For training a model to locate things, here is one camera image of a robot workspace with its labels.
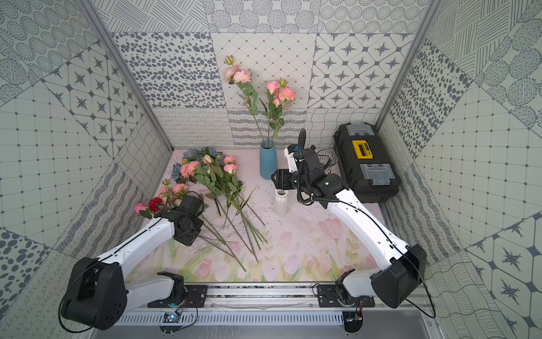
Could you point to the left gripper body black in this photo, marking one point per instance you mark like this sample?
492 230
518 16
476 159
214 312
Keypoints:
170 210

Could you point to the black toolbox yellow label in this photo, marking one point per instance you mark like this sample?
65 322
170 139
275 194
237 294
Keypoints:
364 163

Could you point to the pink rose single stem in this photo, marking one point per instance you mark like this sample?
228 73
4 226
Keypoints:
271 108

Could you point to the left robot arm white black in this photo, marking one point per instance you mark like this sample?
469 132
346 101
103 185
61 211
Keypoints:
98 296

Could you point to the small white ribbed vase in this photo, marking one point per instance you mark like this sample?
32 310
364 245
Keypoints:
281 203

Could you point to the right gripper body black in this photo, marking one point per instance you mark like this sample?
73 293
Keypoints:
282 180

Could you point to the pink carnation spray stem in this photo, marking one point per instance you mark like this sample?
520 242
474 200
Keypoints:
234 75

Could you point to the clear glass vase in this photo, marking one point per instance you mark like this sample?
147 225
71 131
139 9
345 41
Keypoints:
327 158

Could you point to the tall blue ceramic vase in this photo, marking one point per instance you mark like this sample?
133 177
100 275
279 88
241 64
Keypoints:
268 159

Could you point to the pink flower bunch on table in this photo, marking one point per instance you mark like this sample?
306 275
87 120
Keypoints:
219 176

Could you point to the blue grey rose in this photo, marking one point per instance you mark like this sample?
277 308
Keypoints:
192 154

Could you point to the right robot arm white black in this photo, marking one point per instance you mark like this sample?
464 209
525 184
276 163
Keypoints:
400 267

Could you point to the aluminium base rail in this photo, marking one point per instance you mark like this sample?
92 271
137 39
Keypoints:
282 295

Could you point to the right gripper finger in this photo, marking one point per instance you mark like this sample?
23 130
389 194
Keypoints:
283 185
281 174

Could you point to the large pink peony spray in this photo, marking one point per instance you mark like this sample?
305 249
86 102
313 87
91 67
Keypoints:
170 193

